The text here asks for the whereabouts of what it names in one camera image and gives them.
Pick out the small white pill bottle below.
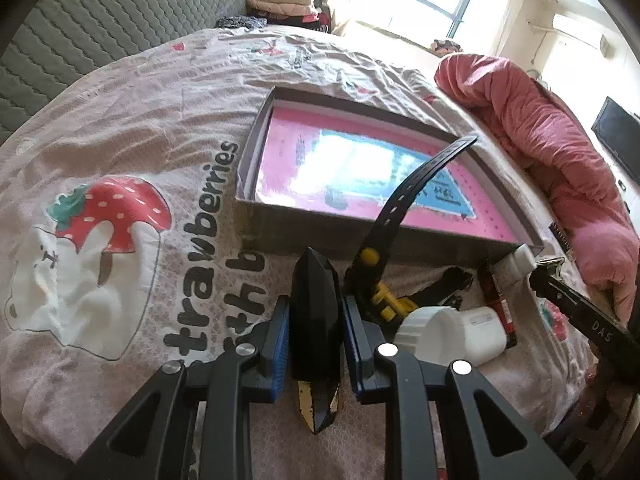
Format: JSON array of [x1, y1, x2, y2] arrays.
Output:
[[492, 245, 537, 281]]

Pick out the black yellow wrist watch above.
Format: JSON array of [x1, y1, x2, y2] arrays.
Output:
[[344, 134, 477, 330]]

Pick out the white earbuds case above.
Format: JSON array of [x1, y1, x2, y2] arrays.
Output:
[[460, 307, 508, 366]]

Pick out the small black clip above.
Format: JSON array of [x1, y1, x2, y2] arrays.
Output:
[[538, 256, 566, 275]]

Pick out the black lettered flat tag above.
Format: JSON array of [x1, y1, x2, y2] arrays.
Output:
[[549, 222, 572, 255]]

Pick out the pink red duvet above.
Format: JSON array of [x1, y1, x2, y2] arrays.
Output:
[[434, 53, 639, 323]]

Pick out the pink strawberry print bedsheet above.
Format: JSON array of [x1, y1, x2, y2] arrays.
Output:
[[0, 26, 609, 480]]

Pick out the pink blue children's book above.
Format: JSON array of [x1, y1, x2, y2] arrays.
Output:
[[254, 104, 518, 243]]

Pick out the grey cardboard box lid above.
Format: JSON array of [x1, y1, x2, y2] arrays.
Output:
[[235, 87, 542, 266]]

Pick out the white air conditioner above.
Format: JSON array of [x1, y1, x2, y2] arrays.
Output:
[[552, 14, 614, 58]]

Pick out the dark blue patterned cloth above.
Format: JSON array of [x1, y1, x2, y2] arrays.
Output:
[[215, 15, 268, 30]]

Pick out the folded clothes pile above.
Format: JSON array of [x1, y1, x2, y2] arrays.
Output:
[[245, 0, 332, 32]]

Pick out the grey quilted headboard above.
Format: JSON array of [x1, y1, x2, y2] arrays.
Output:
[[1, 0, 245, 140]]

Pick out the black wall television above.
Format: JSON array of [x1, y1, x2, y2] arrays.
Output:
[[591, 96, 640, 183]]

